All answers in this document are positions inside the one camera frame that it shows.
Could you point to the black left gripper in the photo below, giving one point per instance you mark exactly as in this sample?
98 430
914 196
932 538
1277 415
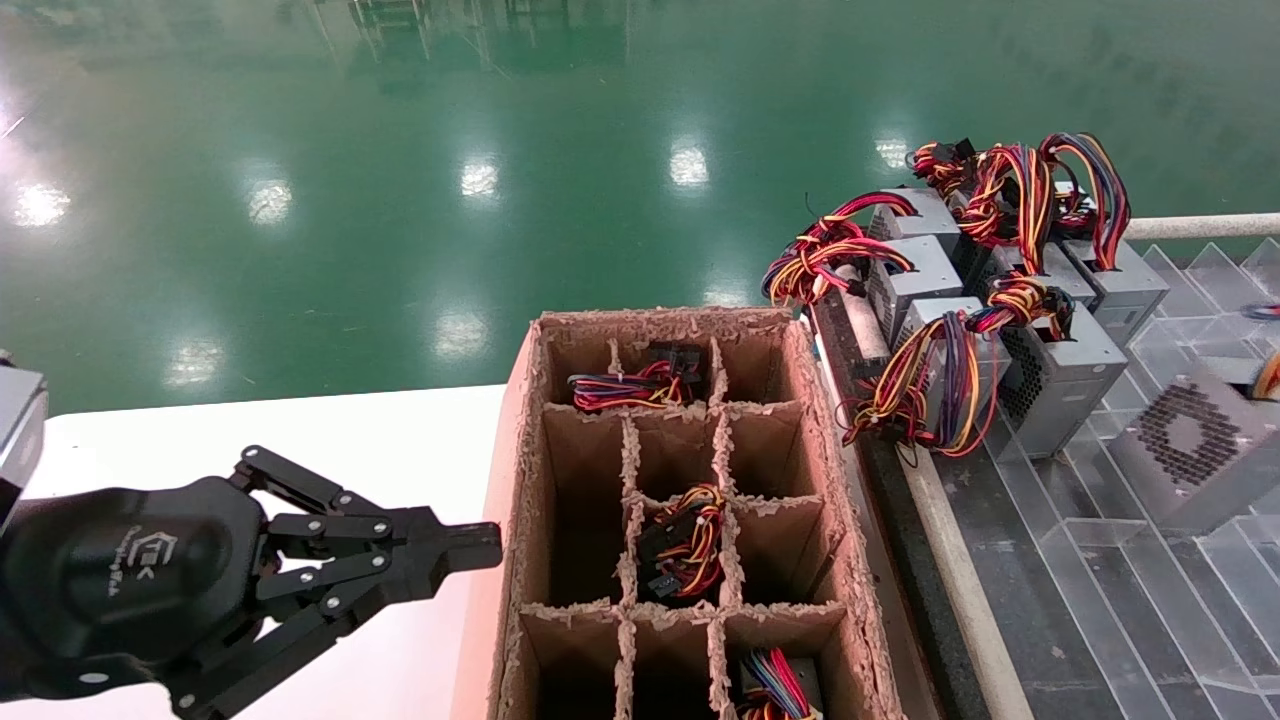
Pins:
130 580

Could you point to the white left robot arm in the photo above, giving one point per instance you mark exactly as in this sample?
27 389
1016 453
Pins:
18 430

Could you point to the cardboard box with dividers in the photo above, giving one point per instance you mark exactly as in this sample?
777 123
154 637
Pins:
850 560

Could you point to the clear acrylic divider tray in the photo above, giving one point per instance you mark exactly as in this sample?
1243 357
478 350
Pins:
1100 620

